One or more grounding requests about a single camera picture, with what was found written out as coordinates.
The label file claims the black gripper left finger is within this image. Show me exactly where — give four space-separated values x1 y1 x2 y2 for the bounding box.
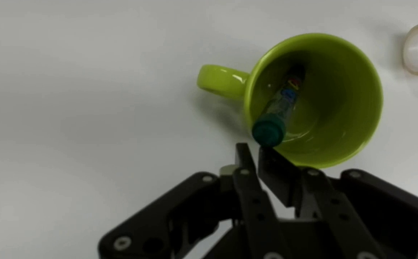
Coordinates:
99 143 290 259

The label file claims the green capped marker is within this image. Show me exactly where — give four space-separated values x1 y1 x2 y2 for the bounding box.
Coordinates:
251 63 308 148

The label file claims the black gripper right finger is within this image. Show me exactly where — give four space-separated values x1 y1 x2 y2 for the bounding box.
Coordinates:
259 145 418 259

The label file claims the green printed ceramic mug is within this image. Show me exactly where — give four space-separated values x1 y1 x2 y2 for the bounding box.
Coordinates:
198 32 385 170

